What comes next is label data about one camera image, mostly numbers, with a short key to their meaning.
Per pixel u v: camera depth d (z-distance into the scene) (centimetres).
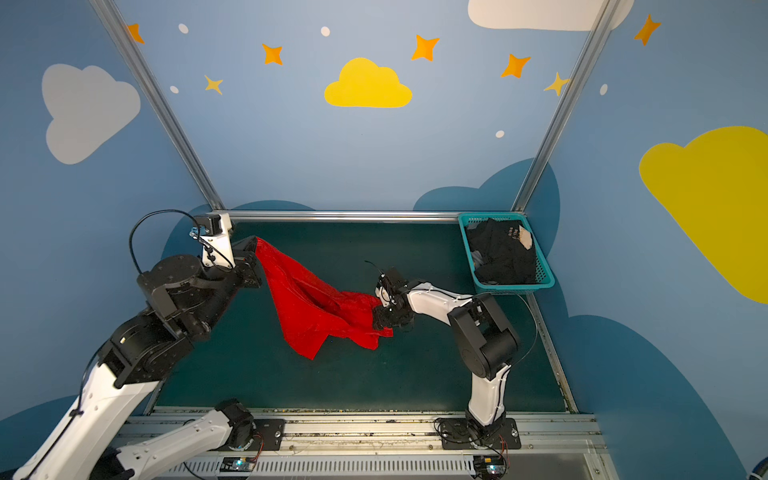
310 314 78
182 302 39
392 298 82
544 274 98
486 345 49
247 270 49
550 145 95
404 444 74
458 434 74
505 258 99
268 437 74
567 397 86
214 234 45
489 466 71
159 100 84
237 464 71
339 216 189
